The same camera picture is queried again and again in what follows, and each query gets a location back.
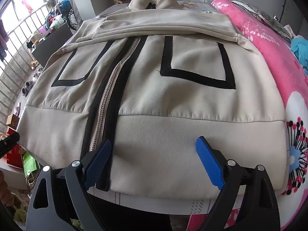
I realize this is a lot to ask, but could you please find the person's left hand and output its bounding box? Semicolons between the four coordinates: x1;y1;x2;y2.
0;170;15;207

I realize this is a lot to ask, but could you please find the grey lace pillow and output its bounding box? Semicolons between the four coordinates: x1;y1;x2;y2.
228;0;291;44

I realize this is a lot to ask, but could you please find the brown cardboard box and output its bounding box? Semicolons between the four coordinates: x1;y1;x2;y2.
6;114;18;129

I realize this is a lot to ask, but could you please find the green paper bag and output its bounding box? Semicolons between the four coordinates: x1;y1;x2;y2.
22;153;40;186

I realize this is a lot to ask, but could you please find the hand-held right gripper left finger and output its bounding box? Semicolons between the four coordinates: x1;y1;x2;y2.
25;140;112;231

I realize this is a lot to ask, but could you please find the beige zip jacket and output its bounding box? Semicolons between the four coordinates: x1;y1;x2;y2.
16;0;288;199

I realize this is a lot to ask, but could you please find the metal window railing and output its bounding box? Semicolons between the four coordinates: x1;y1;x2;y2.
0;1;49;126

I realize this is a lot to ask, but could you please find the black bicycle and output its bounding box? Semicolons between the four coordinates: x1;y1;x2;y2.
61;3;80;30

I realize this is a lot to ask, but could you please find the purple hanging garment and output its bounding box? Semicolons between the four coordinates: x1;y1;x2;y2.
0;19;10;60

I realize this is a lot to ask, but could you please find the pink floral blanket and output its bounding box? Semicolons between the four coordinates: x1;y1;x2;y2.
188;0;308;231

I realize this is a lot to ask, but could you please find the black low cabinet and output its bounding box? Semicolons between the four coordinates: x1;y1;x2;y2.
31;23;79;66

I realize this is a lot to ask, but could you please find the red hanging garment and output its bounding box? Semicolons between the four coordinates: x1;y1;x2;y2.
20;0;33;12

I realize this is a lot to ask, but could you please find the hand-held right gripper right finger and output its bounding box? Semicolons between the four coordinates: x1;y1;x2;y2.
195;136;281;231

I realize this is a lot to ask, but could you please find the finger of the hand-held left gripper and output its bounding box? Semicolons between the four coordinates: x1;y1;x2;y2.
0;131;20;152

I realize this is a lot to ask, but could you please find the blue cartoon cloth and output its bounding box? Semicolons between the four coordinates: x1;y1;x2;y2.
290;35;308;68

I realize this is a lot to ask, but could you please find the red paper bag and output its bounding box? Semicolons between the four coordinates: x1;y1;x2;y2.
6;129;24;169

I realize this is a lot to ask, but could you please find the pile of clothes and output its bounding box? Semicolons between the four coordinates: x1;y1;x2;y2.
43;0;73;29

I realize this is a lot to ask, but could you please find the floral plaid bed sheet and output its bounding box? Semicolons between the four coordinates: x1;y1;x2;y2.
93;0;218;216

